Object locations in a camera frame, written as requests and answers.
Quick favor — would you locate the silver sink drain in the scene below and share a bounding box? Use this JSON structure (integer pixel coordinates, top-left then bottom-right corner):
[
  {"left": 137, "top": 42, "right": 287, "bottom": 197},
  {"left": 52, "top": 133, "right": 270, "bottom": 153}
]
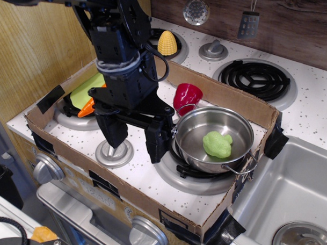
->
[{"left": 272, "top": 221, "right": 327, "bottom": 245}]

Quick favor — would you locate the light green plate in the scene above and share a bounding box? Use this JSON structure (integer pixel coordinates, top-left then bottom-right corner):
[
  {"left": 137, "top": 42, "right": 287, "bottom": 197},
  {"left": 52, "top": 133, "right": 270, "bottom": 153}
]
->
[{"left": 69, "top": 73, "right": 105, "bottom": 109}]

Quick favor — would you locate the silver stovetop knob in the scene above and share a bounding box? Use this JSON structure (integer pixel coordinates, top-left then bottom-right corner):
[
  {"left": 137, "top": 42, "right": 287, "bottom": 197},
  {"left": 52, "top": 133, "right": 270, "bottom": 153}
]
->
[
  {"left": 95, "top": 140, "right": 134, "bottom": 169},
  {"left": 199, "top": 39, "right": 228, "bottom": 61}
]

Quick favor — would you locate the front right burner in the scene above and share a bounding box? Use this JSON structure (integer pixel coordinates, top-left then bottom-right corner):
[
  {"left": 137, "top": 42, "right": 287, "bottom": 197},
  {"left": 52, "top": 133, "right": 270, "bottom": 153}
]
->
[{"left": 155, "top": 143, "right": 236, "bottom": 196}]

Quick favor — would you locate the left oven dial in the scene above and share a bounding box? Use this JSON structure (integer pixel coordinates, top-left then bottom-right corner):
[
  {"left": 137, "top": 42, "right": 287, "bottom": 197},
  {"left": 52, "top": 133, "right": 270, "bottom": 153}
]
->
[{"left": 33, "top": 153, "right": 65, "bottom": 184}]

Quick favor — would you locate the silver front stovetop knob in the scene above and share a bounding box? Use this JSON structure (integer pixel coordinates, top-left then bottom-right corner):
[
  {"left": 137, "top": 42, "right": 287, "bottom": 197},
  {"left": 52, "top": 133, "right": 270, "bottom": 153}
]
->
[{"left": 95, "top": 140, "right": 134, "bottom": 169}]

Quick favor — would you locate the brown cardboard fence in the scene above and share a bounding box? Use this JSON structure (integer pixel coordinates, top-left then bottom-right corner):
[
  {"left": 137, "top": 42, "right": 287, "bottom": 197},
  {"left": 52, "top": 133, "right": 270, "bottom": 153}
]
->
[{"left": 25, "top": 62, "right": 282, "bottom": 245}]

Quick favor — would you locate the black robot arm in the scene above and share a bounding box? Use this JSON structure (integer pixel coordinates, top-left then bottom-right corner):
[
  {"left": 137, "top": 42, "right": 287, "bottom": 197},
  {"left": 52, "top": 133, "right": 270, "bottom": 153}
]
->
[{"left": 3, "top": 0, "right": 174, "bottom": 163}]

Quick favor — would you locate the silver sink basin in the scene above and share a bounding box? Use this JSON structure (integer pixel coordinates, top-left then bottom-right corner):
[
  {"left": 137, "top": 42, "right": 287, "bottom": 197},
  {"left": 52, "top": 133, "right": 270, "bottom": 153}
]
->
[{"left": 231, "top": 137, "right": 327, "bottom": 245}]

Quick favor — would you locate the right oven dial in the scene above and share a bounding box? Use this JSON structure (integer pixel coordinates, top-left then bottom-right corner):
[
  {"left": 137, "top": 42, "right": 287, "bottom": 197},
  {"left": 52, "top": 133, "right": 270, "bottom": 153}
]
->
[{"left": 129, "top": 215, "right": 169, "bottom": 245}]

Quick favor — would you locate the green toy broccoli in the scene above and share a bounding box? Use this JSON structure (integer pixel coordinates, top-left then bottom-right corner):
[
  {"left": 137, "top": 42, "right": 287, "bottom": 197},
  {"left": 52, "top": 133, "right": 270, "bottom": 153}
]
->
[{"left": 202, "top": 131, "right": 232, "bottom": 159}]

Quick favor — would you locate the silver back stovetop knob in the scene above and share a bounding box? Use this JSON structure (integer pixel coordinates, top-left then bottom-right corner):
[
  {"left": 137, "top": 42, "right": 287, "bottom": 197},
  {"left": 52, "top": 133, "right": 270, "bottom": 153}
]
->
[{"left": 199, "top": 39, "right": 228, "bottom": 61}]

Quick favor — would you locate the yellow cloth scrap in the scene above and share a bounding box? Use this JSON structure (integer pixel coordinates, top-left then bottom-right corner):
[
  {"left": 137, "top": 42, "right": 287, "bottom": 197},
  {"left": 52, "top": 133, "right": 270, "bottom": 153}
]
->
[{"left": 31, "top": 226, "right": 58, "bottom": 243}]

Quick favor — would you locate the black cable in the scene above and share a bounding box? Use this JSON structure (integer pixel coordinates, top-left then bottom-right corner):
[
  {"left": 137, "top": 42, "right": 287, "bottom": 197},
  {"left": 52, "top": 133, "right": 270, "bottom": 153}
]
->
[{"left": 0, "top": 216, "right": 29, "bottom": 245}]

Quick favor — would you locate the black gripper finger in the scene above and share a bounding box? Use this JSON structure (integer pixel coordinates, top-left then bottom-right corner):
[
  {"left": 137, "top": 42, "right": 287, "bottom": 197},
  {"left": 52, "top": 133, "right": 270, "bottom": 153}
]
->
[
  {"left": 145, "top": 118, "right": 175, "bottom": 164},
  {"left": 96, "top": 115, "right": 128, "bottom": 148}
]

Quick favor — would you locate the silver oven door handle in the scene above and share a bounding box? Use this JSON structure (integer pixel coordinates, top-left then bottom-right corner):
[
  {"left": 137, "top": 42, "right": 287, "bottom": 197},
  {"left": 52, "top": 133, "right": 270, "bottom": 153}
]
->
[{"left": 37, "top": 183, "right": 129, "bottom": 245}]

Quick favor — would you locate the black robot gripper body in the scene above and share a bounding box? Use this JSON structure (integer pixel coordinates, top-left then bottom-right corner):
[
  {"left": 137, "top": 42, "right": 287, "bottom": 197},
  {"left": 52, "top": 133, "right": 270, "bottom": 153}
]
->
[{"left": 88, "top": 51, "right": 173, "bottom": 130}]

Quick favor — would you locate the red toy pepper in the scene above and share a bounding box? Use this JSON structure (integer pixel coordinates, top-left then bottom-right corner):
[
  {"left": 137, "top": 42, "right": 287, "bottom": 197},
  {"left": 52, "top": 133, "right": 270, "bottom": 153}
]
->
[{"left": 173, "top": 83, "right": 203, "bottom": 112}]

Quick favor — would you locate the oven dial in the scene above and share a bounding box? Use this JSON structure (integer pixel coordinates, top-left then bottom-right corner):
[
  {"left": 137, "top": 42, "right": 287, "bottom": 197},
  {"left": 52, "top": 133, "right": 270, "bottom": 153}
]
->
[
  {"left": 33, "top": 153, "right": 65, "bottom": 184},
  {"left": 129, "top": 215, "right": 169, "bottom": 245}
]

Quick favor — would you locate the hanging grey spatula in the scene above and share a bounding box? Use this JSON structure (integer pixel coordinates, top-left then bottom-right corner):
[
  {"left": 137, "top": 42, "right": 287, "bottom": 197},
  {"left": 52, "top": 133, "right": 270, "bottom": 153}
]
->
[{"left": 237, "top": 0, "right": 260, "bottom": 40}]

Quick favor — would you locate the stainless steel pan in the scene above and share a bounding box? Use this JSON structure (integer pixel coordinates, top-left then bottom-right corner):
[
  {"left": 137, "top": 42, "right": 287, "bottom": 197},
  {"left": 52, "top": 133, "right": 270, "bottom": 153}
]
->
[{"left": 174, "top": 106, "right": 257, "bottom": 175}]

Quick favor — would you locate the yellow toy corn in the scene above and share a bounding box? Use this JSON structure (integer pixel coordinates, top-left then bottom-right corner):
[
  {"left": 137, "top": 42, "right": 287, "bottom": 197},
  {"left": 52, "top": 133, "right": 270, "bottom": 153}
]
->
[{"left": 157, "top": 30, "right": 177, "bottom": 56}]

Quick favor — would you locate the front left burner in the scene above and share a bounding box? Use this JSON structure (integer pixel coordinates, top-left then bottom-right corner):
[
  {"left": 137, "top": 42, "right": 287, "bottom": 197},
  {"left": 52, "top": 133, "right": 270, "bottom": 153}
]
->
[{"left": 54, "top": 95, "right": 99, "bottom": 131}]

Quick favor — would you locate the hanging silver strainer ladle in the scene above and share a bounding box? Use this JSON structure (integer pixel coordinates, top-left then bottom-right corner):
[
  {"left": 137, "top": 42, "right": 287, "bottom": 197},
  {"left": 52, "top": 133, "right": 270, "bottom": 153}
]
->
[{"left": 183, "top": 0, "right": 210, "bottom": 26}]

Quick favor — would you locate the back right burner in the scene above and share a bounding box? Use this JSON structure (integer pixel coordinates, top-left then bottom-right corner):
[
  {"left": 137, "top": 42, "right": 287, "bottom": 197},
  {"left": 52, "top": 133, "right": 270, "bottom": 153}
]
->
[{"left": 213, "top": 58, "right": 298, "bottom": 111}]

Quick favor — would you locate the orange toy carrot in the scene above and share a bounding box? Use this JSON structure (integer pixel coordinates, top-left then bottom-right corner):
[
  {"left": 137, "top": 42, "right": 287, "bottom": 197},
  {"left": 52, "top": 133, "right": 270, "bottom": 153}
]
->
[{"left": 77, "top": 97, "right": 95, "bottom": 118}]

